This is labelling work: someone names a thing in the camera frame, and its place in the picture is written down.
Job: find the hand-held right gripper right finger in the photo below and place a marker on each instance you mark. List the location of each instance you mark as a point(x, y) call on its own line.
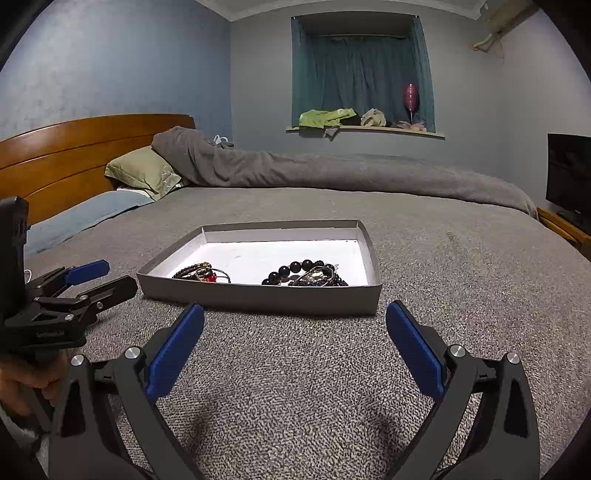
point(415, 350)

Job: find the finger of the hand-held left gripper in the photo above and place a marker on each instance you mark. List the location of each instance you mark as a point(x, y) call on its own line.
point(115, 288)
point(87, 271)

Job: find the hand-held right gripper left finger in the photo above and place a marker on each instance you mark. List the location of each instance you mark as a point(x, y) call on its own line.
point(175, 350)

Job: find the grey cardboard box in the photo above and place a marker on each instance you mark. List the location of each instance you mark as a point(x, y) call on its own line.
point(277, 302)

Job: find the person's left hand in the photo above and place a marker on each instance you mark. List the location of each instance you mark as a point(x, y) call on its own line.
point(14, 387)

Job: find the blue pillow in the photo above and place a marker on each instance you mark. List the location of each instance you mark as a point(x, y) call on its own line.
point(87, 214)

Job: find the grey bed cover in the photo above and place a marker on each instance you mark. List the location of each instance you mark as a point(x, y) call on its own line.
point(438, 258)

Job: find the green pillow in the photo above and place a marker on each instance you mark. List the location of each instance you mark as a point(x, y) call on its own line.
point(143, 170)

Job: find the wooden headboard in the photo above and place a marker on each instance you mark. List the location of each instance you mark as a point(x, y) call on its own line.
point(69, 157)

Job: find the wooden television stand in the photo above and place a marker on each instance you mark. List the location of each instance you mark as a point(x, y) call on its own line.
point(565, 228)

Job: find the grey duvet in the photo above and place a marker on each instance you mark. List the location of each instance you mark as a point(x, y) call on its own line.
point(323, 177)

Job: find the window sill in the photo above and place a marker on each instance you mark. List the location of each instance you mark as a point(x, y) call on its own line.
point(369, 130)

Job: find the pink small ornaments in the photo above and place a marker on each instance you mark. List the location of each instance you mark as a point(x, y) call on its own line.
point(413, 125)

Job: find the black television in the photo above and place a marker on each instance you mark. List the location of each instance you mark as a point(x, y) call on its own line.
point(570, 175)

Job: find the grey hanging cloth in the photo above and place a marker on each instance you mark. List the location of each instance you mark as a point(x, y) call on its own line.
point(331, 132)

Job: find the beige cloth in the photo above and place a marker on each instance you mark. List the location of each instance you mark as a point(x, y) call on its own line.
point(373, 117)

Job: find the green cloth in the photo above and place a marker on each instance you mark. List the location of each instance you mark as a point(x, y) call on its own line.
point(323, 117)

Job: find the pink wine glass balloon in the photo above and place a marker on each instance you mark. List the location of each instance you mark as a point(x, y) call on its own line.
point(411, 97)

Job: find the teal curtain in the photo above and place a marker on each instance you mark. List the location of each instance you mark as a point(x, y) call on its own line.
point(360, 74)

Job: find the white air conditioner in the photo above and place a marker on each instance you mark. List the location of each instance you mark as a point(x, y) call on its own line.
point(508, 21)

